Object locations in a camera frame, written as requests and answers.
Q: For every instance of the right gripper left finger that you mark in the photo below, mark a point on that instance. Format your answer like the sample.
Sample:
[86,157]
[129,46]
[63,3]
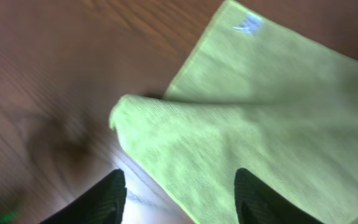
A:
[102,204]

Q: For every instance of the green microfiber cloth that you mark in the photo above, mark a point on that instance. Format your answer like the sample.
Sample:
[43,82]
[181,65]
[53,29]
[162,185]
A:
[256,95]

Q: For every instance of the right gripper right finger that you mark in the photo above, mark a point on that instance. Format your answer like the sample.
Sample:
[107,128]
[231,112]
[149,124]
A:
[257,203]

